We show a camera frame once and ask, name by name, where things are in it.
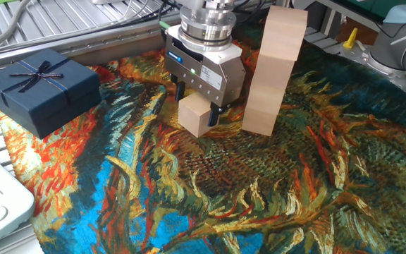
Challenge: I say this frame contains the aluminium slotted rail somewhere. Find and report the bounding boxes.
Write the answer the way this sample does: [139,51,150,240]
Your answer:
[0,0,278,71]

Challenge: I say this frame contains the plain wooden cube block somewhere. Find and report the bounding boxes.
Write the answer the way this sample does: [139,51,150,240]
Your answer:
[241,107,278,138]
[177,92,214,139]
[251,53,295,91]
[244,83,287,116]
[259,5,309,61]

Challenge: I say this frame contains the silver Schunk gripper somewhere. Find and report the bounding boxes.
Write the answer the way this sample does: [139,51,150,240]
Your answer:
[164,34,247,128]

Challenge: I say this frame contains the sunflower painting print cloth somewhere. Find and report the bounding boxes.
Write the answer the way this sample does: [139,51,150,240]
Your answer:
[0,17,406,254]

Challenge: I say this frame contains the yellow plastic piece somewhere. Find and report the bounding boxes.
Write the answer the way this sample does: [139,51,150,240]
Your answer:
[342,27,359,50]

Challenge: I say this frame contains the thin black cables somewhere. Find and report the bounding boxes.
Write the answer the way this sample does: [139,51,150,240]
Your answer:
[65,0,183,35]

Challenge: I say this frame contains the black cable with green connector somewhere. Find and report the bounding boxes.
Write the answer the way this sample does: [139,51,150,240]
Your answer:
[157,6,173,32]

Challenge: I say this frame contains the thick grey cable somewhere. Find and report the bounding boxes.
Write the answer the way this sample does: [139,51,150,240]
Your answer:
[0,0,33,56]

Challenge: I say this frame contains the navy gift box with ribbon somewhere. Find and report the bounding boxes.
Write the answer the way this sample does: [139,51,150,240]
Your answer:
[0,48,102,140]

